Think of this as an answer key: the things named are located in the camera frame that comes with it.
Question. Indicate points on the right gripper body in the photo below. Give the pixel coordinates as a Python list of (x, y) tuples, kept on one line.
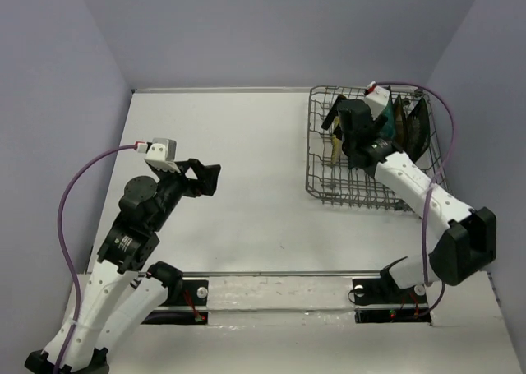
[(378, 122)]

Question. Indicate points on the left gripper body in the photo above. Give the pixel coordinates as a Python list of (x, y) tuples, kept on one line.
[(175, 186)]

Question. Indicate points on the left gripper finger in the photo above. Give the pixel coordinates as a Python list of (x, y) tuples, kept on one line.
[(192, 168), (206, 180)]

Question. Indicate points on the teal square plate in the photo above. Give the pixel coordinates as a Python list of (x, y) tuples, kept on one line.
[(389, 128)]

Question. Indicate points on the yellow square plate black rim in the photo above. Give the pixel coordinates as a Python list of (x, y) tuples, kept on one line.
[(400, 122)]

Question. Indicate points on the black floral plate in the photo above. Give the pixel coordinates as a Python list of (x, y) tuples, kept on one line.
[(419, 131)]

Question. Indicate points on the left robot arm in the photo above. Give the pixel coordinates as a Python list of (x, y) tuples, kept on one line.
[(99, 321)]

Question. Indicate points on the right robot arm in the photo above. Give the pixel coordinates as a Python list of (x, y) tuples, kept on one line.
[(466, 238)]

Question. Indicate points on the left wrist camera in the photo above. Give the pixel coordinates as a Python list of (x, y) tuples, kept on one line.
[(161, 155)]

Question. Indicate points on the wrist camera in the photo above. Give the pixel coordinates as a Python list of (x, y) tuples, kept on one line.
[(377, 98), (161, 155)]

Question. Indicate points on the grey wire dish rack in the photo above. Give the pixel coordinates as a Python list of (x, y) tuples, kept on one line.
[(341, 185)]

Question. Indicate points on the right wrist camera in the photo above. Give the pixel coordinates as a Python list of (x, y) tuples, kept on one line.
[(377, 98)]

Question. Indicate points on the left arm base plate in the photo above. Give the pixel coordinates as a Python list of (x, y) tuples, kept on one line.
[(184, 307)]

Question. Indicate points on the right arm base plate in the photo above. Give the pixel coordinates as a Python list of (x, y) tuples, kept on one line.
[(371, 307)]

